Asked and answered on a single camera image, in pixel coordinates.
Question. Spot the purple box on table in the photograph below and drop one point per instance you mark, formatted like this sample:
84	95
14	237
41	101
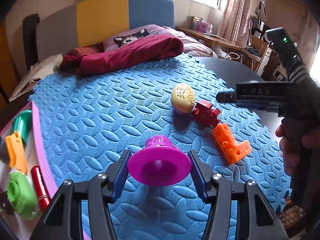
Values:
199	24

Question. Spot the orange half-pipe plastic piece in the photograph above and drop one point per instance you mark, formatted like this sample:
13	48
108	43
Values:
17	159

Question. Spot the maroon folded blanket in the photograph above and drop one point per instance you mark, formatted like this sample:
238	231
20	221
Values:
151	48

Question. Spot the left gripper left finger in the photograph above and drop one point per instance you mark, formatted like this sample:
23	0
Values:
63	217

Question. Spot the red plastic block piece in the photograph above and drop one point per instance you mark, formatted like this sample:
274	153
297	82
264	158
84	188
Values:
205	114

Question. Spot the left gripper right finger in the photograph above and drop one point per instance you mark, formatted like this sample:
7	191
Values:
256	219

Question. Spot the person's right hand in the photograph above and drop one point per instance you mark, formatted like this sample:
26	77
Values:
292	159

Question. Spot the red metallic capsule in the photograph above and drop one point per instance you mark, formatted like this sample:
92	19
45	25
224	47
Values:
43	197

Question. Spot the yellow perforated oval case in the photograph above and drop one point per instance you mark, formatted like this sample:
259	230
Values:
183	98

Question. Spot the cluttered wooden shelf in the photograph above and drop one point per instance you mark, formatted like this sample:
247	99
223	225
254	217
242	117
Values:
266	63

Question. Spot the black rolled mat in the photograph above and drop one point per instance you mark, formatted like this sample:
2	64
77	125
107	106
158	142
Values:
29	25

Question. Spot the blue foam puzzle mat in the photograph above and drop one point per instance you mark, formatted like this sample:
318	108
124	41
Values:
86	124

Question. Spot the pink cat print pillow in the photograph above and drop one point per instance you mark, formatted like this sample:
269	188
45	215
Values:
127	37

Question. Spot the pink floral curtain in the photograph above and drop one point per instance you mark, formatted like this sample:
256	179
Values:
234	23

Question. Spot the orange L-shaped block piece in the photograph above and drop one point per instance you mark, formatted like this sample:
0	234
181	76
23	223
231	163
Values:
232	150

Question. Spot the wooden side table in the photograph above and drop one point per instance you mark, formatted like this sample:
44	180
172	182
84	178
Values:
208	40

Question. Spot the magenta flanged plastic spool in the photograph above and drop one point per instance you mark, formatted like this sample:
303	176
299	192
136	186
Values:
159	163

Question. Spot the green flanged plastic spool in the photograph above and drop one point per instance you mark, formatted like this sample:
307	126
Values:
22	124

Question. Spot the grey yellow blue headboard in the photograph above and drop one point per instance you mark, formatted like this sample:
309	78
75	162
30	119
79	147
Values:
93	21

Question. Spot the pink striped duvet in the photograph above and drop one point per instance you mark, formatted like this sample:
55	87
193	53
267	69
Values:
192	46

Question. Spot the green white round dispenser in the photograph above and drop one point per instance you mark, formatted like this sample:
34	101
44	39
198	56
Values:
21	195

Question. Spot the black grey cylinder cup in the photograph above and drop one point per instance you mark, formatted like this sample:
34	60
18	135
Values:
4	165

